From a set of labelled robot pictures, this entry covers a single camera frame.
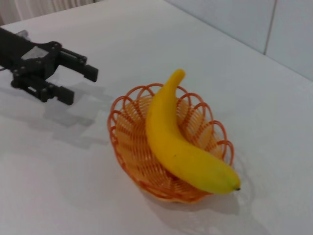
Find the beige curtain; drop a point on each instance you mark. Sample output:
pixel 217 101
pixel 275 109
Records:
pixel 36 9

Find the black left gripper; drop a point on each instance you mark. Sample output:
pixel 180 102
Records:
pixel 17 54

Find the yellow banana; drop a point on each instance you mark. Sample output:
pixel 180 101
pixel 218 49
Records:
pixel 176 147

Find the orange woven plastic basket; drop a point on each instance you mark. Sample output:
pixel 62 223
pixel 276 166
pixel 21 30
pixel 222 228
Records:
pixel 132 151

